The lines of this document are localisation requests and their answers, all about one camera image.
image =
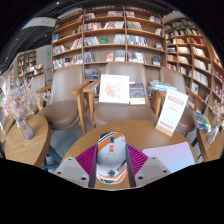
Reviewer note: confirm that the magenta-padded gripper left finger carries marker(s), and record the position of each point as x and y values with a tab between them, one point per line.
71	168

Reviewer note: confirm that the beige wooden-armed armchair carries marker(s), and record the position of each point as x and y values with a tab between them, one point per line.
61	111
173	78
123	113

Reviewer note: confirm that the distant wooden bookshelf unit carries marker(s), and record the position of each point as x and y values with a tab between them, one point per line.
28	65

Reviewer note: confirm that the angled wooden bookshelf unit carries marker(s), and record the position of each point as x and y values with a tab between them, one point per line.
196	56

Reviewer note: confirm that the stack of colourful books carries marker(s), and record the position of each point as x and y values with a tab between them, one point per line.
202	120

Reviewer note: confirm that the wide wooden bookshelf unit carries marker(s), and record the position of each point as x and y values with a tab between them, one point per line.
106	36

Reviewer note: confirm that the pale blue pink mouse pad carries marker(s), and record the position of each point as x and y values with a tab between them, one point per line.
173	156

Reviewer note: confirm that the glass vase with pink flowers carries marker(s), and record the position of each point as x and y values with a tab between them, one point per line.
24	128

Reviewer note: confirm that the white red standing table sign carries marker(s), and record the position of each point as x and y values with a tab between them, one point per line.
171	111

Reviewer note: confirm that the stack of light blue books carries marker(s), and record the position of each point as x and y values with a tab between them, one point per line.
161	85

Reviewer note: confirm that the white framed red-print picture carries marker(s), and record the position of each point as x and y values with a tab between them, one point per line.
114	89

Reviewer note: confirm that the white orange patterned computer mouse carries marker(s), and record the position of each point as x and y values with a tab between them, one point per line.
111	156

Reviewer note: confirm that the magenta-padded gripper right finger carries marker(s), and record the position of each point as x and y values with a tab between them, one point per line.
151	168

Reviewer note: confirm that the dark cover book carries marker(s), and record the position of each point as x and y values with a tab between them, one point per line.
137	93

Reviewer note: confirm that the white hanging ceiling sign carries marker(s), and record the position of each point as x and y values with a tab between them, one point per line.
40	22

